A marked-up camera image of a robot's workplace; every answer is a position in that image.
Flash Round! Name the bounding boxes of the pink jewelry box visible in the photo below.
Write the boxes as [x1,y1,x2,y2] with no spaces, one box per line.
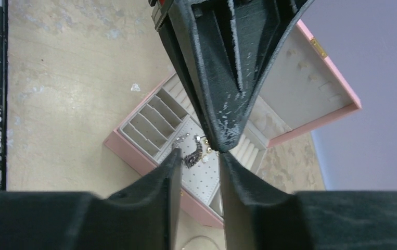
[104,20,362,228]

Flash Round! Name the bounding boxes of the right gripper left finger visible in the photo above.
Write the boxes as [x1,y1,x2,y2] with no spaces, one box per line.
[0,149,182,249]

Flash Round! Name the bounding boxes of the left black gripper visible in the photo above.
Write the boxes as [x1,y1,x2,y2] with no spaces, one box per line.
[148,0,311,152]

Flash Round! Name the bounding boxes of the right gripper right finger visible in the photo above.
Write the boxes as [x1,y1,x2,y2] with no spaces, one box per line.
[219,153,397,249]

